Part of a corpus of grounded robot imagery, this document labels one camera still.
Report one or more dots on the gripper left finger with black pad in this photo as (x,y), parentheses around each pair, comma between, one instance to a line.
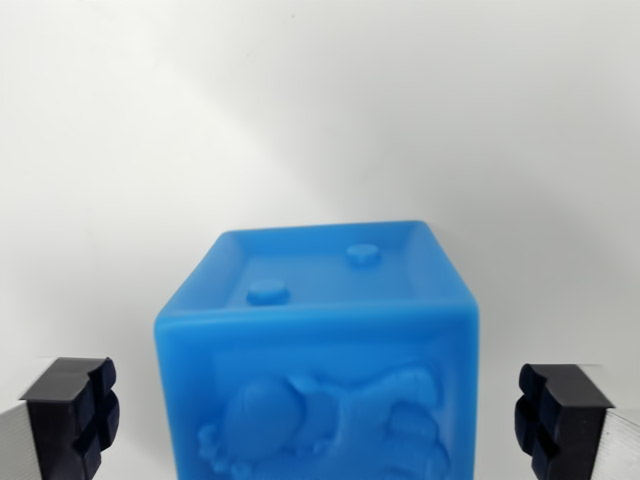
(65,425)

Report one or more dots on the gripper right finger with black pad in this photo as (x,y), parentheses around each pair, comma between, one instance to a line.
(570,425)

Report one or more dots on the blue embossed soft cube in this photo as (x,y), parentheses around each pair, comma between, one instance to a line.
(320,360)

